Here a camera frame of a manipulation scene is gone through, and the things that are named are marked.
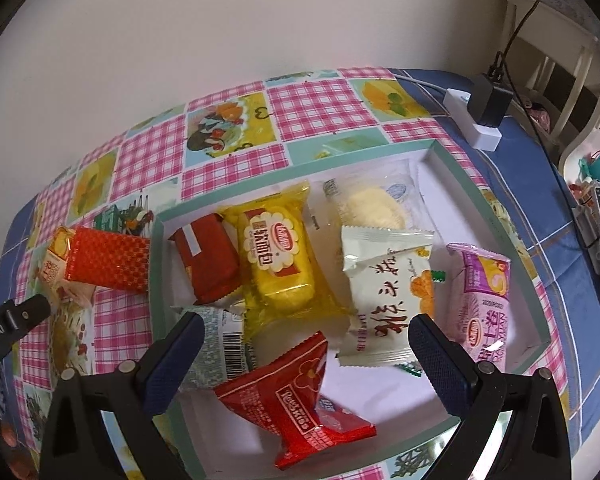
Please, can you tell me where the clear packet white pastry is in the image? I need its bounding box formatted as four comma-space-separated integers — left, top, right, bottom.
323, 160, 427, 231

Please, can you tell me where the black power adapter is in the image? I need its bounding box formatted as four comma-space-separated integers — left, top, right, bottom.
467, 74, 514, 128

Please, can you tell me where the black cable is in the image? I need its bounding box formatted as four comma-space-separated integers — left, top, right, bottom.
486, 0, 600, 306

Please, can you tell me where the blue plaid tablecloth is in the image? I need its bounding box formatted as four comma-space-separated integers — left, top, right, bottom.
0, 67, 600, 452

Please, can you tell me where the purple cheese roll packet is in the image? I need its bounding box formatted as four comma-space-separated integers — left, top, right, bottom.
446, 243, 510, 372

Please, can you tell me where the red patterned snack packet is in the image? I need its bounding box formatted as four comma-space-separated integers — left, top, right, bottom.
65, 228, 150, 295

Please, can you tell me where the yellow soft bread packet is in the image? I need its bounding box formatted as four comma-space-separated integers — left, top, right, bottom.
219, 181, 350, 339

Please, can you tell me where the white peach cake packet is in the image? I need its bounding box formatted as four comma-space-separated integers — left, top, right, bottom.
337, 226, 434, 367

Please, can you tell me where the green rimmed white box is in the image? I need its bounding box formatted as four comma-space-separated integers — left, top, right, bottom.
149, 140, 550, 479

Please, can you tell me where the red crinkled snack bag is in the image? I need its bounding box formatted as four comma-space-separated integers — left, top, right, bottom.
213, 332, 377, 470

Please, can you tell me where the pink checkered fruit tablecloth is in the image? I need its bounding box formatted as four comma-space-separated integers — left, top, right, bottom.
9, 65, 571, 480

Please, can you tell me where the dark red snack packet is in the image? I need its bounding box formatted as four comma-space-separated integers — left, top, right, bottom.
169, 214, 240, 304

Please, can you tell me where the white wooden chair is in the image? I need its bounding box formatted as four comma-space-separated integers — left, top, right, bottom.
499, 0, 600, 172

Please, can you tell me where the green silver snack packet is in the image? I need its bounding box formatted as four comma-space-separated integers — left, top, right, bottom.
172, 306, 257, 391

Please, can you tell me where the white power strip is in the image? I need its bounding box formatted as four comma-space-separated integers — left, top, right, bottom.
443, 88, 502, 152

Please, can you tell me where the dark green snack packet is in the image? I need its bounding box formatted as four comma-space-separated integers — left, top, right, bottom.
396, 270, 445, 377

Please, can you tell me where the beige egg roll packet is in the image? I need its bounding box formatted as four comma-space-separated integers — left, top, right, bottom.
36, 226, 95, 309

